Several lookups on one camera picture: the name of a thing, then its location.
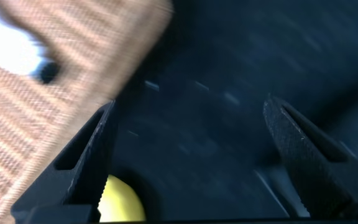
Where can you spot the yellow lemon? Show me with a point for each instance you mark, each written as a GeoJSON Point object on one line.
{"type": "Point", "coordinates": [123, 205]}

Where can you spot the black leather pouch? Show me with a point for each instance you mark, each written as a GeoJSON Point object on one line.
{"type": "Point", "coordinates": [275, 188]}

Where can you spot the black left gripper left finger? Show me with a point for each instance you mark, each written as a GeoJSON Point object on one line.
{"type": "Point", "coordinates": [85, 174]}

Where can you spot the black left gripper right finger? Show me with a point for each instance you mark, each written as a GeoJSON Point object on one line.
{"type": "Point", "coordinates": [319, 168]}

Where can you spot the black table cloth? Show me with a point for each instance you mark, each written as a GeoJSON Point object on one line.
{"type": "Point", "coordinates": [213, 77]}

